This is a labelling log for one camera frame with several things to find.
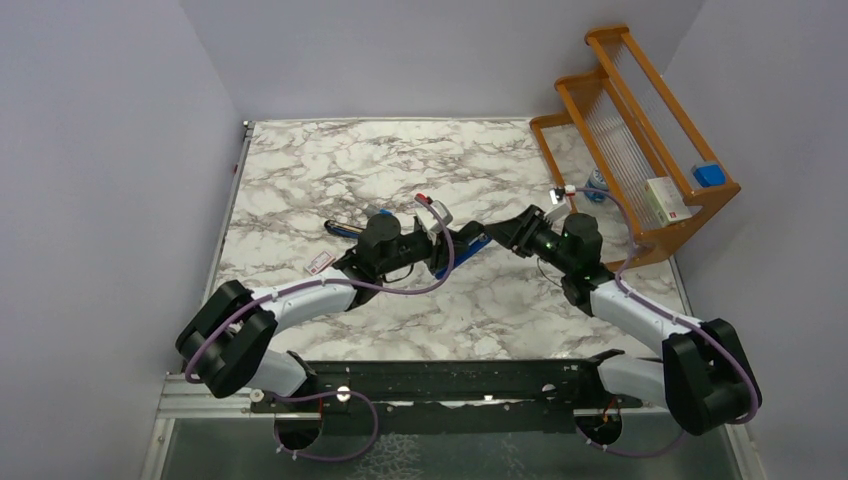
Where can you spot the blue black stapler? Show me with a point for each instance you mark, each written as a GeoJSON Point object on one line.
{"type": "Point", "coordinates": [342, 230]}

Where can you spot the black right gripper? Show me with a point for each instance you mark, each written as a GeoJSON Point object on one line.
{"type": "Point", "coordinates": [518, 231]}

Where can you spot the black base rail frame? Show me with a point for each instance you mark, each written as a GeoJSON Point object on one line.
{"type": "Point", "coordinates": [416, 397]}

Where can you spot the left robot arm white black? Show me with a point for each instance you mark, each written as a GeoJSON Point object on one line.
{"type": "Point", "coordinates": [226, 344]}

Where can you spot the white red carton box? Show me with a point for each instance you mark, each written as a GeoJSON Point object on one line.
{"type": "Point", "coordinates": [665, 201]}

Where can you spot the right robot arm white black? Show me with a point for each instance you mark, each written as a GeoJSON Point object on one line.
{"type": "Point", "coordinates": [703, 377]}

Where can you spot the blue lidded small jar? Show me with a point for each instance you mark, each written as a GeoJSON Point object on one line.
{"type": "Point", "coordinates": [596, 187]}

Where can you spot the red white staple box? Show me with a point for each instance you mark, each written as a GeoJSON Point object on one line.
{"type": "Point", "coordinates": [319, 263]}

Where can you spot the orange wooden tiered rack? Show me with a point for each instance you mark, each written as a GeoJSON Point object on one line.
{"type": "Point", "coordinates": [635, 129]}

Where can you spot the blue block on rack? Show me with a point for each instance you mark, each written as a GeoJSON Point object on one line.
{"type": "Point", "coordinates": [709, 174]}

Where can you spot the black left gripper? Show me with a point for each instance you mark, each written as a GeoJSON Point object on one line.
{"type": "Point", "coordinates": [438, 253]}

